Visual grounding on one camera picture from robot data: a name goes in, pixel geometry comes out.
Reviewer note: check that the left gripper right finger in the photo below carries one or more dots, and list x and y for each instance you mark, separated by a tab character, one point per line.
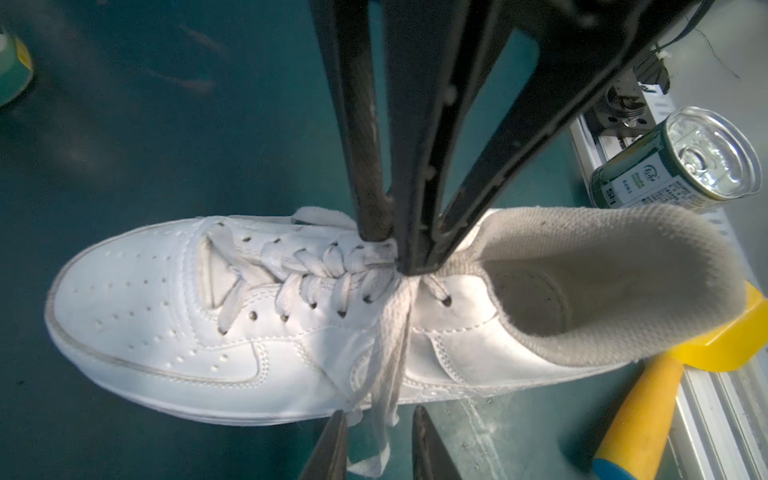
430	457

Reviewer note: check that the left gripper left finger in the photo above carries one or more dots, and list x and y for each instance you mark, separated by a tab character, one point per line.
328	460

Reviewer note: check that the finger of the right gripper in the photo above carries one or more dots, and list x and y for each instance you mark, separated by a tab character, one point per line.
342	30
476	89

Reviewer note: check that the white sneaker shoe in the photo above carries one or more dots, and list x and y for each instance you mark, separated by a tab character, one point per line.
539	296

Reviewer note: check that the white shoelace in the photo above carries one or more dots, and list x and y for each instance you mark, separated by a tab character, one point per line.
311	279

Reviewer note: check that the yellow plastic toy shovel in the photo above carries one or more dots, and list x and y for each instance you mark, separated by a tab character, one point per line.
633	445

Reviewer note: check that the green white tin can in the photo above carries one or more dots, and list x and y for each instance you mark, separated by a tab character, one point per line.
16	67

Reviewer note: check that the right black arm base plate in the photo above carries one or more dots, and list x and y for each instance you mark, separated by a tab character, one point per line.
623	110

